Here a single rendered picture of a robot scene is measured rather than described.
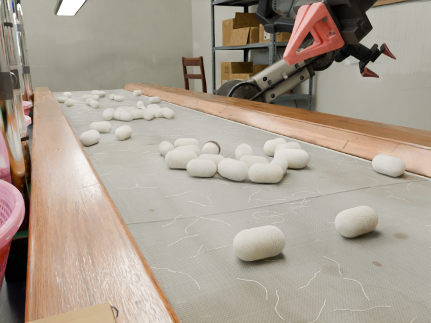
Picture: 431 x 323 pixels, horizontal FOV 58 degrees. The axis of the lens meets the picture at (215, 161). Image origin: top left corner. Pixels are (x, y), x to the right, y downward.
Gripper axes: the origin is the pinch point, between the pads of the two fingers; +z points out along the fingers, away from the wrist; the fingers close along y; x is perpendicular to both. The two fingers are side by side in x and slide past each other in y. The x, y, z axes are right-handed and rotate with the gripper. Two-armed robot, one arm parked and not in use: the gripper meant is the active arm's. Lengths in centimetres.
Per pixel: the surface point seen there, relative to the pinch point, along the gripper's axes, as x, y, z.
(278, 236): -4.5, 27.6, 20.5
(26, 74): -19, -87, 31
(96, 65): 31, -490, -12
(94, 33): 2, -491, -38
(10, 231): -14.5, 22.8, 30.9
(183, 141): -1.5, -1.4, 18.2
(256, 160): 0.5, 11.6, 15.1
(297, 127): 10.8, -3.6, 3.5
